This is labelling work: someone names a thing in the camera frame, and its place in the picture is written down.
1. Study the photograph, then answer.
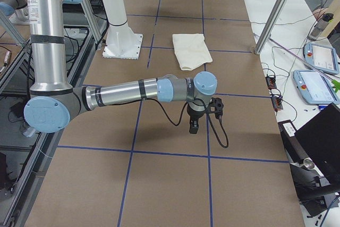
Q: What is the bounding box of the orange connector block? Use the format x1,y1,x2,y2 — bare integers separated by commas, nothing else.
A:
265,76,277,90
270,95,283,112

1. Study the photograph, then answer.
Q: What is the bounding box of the silver reacher grabber tool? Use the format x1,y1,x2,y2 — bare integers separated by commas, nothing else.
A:
269,37,339,93

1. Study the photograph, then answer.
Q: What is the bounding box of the cream long-sleeve printed shirt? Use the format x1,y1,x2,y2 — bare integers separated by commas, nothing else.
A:
172,33,213,71

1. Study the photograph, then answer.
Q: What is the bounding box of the black monitor with stand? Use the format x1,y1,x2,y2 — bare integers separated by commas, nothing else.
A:
278,103,339,216

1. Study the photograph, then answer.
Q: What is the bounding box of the far blue teach pendant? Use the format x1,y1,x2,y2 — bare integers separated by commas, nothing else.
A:
303,43,339,74

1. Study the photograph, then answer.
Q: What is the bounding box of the near orange connector block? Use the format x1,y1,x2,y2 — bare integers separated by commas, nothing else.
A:
270,95,283,112

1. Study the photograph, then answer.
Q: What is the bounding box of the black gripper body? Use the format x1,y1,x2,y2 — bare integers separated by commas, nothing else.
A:
186,97,224,127

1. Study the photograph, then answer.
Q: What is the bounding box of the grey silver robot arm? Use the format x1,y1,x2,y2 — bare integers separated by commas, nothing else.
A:
23,0,224,134

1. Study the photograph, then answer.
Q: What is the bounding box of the blue teach pendant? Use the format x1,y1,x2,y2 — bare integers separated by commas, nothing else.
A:
293,70,339,105
303,43,339,74

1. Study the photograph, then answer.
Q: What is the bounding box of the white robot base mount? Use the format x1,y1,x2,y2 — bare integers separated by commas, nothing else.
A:
103,0,143,60

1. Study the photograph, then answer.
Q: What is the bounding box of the near blue teach pendant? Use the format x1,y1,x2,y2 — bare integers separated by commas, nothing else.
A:
293,70,339,105

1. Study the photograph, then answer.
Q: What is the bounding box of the far orange connector block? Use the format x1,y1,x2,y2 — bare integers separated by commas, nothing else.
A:
265,76,277,90

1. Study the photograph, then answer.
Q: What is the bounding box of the grey water bottle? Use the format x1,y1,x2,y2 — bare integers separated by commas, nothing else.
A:
308,13,334,41

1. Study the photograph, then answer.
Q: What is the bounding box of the aluminium frame post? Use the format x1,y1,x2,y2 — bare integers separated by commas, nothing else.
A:
254,0,287,55

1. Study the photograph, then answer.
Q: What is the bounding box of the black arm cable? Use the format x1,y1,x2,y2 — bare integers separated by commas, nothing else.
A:
146,98,229,148

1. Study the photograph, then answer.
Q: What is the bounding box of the aluminium truss frame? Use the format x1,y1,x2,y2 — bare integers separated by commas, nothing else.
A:
1,0,106,226

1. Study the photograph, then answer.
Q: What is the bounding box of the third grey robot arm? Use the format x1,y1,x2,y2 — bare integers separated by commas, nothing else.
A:
1,0,29,23

